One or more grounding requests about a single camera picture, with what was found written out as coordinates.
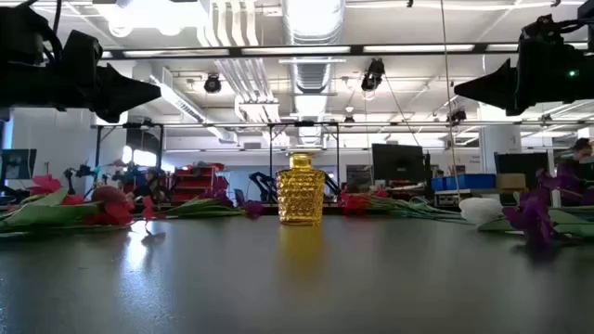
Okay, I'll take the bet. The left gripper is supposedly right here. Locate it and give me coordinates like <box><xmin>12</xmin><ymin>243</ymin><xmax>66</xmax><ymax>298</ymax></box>
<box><xmin>0</xmin><ymin>63</ymin><xmax>162</xmax><ymax>124</ymax></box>

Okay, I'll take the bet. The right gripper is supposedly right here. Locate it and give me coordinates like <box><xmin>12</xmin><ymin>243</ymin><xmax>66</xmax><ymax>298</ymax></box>
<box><xmin>453</xmin><ymin>39</ymin><xmax>594</xmax><ymax>117</ymax></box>

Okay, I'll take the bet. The white artificial tulip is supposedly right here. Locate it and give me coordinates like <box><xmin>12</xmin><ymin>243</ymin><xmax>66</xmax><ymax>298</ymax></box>
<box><xmin>458</xmin><ymin>196</ymin><xmax>594</xmax><ymax>238</ymax></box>

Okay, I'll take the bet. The purple artificial flower sprig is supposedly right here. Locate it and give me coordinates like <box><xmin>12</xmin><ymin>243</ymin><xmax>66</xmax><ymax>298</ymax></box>
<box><xmin>160</xmin><ymin>187</ymin><xmax>266</xmax><ymax>221</ymax></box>
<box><xmin>502</xmin><ymin>161</ymin><xmax>594</xmax><ymax>250</ymax></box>

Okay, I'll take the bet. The yellow textured glass vase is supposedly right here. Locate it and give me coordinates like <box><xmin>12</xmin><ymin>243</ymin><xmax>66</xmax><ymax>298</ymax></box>
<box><xmin>276</xmin><ymin>152</ymin><xmax>328</xmax><ymax>227</ymax></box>

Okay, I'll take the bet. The black upright panel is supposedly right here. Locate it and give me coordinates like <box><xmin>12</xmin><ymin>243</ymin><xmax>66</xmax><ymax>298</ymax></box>
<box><xmin>494</xmin><ymin>151</ymin><xmax>551</xmax><ymax>191</ymax></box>

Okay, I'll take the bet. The brown cardboard box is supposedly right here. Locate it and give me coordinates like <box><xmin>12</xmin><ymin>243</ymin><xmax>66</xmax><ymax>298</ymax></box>
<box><xmin>496</xmin><ymin>173</ymin><xmax>527</xmax><ymax>190</ymax></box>

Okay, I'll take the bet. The person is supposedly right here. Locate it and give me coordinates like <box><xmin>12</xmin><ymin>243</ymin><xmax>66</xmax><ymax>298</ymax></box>
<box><xmin>556</xmin><ymin>137</ymin><xmax>594</xmax><ymax>205</ymax></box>

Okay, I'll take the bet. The light wooden desk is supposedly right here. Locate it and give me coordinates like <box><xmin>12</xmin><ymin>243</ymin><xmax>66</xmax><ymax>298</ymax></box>
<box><xmin>433</xmin><ymin>187</ymin><xmax>530</xmax><ymax>208</ymax></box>

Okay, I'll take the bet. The red tool cart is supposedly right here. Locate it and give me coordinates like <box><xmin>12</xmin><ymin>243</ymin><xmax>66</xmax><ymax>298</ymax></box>
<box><xmin>171</xmin><ymin>161</ymin><xmax>229</xmax><ymax>205</ymax></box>

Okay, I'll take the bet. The large black monitor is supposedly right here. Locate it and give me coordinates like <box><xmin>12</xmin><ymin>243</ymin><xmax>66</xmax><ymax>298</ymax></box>
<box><xmin>371</xmin><ymin>143</ymin><xmax>426</xmax><ymax>184</ymax></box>

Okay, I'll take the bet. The small dark monitor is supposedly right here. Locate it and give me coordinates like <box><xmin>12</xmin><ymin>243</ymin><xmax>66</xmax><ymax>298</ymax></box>
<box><xmin>0</xmin><ymin>148</ymin><xmax>38</xmax><ymax>181</ymax></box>

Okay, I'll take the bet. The black overhead light bar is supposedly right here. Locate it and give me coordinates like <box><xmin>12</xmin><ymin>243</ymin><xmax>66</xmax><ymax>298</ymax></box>
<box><xmin>99</xmin><ymin>43</ymin><xmax>594</xmax><ymax>60</ymax></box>

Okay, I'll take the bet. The thin hanging cable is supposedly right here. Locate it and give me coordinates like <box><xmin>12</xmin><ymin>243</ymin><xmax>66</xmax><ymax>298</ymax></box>
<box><xmin>438</xmin><ymin>0</ymin><xmax>461</xmax><ymax>199</ymax></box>

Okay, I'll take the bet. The black background workstation frame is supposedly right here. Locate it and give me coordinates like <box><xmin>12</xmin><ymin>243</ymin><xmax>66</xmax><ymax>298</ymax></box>
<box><xmin>95</xmin><ymin>119</ymin><xmax>342</xmax><ymax>196</ymax></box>

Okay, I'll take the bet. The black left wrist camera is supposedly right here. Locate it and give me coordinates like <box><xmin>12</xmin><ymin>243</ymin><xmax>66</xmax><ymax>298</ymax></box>
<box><xmin>62</xmin><ymin>30</ymin><xmax>104</xmax><ymax>78</ymax></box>

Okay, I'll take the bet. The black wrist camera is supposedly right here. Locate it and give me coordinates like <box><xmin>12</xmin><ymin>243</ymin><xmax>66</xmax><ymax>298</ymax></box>
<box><xmin>520</xmin><ymin>13</ymin><xmax>566</xmax><ymax>45</ymax></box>
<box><xmin>62</xmin><ymin>30</ymin><xmax>104</xmax><ymax>78</ymax></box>

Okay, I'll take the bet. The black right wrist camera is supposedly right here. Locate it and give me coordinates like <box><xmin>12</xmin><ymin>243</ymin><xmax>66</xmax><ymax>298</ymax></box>
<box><xmin>520</xmin><ymin>13</ymin><xmax>566</xmax><ymax>45</ymax></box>

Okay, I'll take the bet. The silver ventilation duct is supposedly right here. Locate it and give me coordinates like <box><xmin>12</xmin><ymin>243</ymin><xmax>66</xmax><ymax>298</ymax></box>
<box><xmin>281</xmin><ymin>0</ymin><xmax>347</xmax><ymax>146</ymax></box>

